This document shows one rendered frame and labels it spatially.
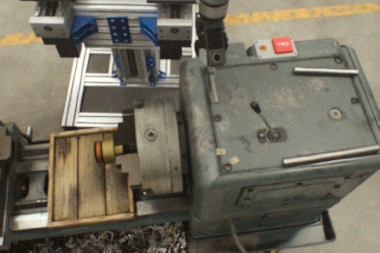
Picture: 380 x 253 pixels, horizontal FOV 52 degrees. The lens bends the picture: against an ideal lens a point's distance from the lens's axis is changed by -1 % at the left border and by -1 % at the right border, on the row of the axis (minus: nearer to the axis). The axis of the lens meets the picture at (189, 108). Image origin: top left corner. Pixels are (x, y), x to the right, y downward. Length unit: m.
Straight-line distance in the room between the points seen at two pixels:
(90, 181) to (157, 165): 0.41
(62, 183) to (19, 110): 1.35
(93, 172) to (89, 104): 0.99
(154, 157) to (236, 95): 0.31
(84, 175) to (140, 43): 0.67
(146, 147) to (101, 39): 0.82
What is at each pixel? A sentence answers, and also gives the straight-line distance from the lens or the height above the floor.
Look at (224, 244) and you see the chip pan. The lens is 1.78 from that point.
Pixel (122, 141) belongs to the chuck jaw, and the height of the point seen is 1.13.
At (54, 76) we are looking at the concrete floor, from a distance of 2.88.
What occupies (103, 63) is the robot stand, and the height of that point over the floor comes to 0.21.
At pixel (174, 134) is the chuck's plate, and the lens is 1.16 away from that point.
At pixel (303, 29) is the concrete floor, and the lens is 3.14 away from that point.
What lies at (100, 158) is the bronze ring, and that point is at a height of 1.10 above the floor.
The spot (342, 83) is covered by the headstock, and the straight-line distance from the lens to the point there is 1.32.
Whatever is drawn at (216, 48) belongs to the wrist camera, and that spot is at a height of 1.49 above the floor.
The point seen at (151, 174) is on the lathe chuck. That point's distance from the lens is 1.18.
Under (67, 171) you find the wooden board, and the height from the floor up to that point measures 0.88.
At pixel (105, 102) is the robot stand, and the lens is 2.44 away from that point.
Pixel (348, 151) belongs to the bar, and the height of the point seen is 1.28.
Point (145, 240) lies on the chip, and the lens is 1.73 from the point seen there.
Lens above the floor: 2.28
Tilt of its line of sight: 61 degrees down
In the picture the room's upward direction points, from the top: 2 degrees clockwise
